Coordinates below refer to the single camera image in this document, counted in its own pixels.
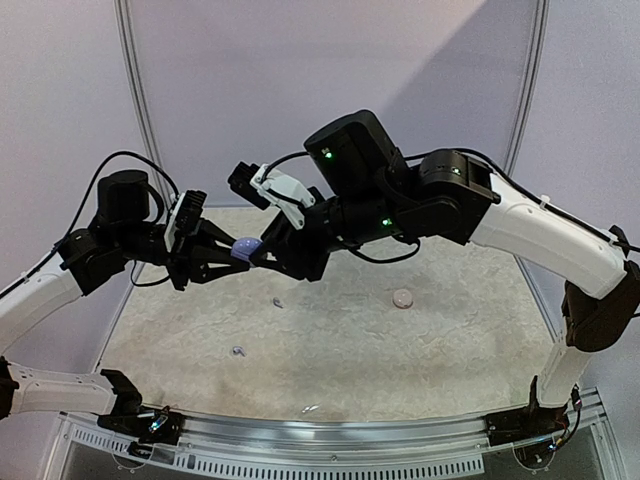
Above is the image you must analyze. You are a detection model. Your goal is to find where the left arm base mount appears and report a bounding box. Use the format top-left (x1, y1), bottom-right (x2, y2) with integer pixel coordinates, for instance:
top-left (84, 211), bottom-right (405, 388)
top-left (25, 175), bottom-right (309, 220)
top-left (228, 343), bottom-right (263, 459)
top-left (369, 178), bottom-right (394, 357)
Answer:
top-left (97, 406), bottom-right (186, 446)

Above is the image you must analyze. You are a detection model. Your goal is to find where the right aluminium corner post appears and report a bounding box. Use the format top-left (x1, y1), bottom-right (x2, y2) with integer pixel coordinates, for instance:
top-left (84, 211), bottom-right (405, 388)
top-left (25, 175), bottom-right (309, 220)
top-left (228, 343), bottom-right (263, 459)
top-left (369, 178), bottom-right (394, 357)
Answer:
top-left (503, 0), bottom-right (549, 175)

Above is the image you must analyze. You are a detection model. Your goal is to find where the aluminium front rail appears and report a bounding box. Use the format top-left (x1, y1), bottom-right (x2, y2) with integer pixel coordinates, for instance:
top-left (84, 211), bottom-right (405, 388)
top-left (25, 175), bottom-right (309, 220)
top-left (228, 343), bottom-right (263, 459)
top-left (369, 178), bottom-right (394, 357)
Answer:
top-left (43, 389), bottom-right (625, 479)

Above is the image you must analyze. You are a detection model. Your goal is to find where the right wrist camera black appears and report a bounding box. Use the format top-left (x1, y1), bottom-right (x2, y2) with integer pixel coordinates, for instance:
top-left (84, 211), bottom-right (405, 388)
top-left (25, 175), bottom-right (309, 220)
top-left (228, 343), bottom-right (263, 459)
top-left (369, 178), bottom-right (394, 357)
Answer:
top-left (228, 162), bottom-right (316, 230)

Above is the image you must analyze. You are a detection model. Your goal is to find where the lavender earbud charging case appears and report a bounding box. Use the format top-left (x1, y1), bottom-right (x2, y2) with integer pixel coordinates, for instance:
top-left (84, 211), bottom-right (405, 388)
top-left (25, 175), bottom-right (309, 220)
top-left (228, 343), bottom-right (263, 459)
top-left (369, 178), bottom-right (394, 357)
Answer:
top-left (231, 237), bottom-right (262, 263)

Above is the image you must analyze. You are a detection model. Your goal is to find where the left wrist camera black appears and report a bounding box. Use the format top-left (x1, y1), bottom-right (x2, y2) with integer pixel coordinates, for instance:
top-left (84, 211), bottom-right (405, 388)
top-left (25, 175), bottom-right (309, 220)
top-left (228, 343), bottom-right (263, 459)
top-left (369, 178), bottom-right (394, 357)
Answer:
top-left (164, 190), bottom-right (207, 253)

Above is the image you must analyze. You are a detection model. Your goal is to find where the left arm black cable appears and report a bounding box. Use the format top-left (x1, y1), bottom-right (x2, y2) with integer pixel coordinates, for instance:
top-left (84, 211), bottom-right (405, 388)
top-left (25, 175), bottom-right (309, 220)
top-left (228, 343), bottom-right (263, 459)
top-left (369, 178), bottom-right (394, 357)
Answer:
top-left (52, 151), bottom-right (179, 289)

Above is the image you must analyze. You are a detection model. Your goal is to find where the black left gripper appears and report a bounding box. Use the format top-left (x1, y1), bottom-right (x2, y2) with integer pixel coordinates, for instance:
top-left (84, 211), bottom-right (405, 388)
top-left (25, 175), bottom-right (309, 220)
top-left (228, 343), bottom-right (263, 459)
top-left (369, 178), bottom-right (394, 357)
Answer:
top-left (116, 212), bottom-right (250, 291)

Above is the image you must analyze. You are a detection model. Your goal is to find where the pink earbud charging case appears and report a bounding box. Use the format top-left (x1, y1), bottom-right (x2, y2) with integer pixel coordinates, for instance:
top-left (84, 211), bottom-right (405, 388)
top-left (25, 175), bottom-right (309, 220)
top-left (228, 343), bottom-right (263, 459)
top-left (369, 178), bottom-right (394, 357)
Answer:
top-left (392, 289), bottom-right (414, 309)

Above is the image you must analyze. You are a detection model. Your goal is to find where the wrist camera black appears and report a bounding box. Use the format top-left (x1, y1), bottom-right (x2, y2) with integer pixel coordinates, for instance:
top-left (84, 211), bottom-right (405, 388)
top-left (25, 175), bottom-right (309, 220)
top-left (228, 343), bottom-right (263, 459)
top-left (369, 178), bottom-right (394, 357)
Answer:
top-left (228, 162), bottom-right (316, 230)
top-left (164, 190), bottom-right (207, 253)

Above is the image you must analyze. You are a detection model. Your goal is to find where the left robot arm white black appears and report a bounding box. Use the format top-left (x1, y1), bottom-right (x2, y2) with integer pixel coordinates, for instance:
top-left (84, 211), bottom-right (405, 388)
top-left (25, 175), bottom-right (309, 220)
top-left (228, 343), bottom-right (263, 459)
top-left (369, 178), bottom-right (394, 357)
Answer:
top-left (1, 170), bottom-right (251, 434)

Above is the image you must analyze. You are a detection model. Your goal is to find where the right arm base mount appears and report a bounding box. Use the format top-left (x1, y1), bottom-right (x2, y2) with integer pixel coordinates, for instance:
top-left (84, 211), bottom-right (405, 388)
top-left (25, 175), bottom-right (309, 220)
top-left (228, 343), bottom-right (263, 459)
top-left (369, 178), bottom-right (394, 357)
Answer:
top-left (483, 396), bottom-right (583, 450)

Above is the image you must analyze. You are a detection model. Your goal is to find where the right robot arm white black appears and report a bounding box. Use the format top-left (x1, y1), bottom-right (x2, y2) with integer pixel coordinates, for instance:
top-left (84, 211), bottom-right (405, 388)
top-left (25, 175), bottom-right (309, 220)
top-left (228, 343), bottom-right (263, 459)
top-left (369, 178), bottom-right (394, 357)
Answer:
top-left (249, 110), bottom-right (639, 436)

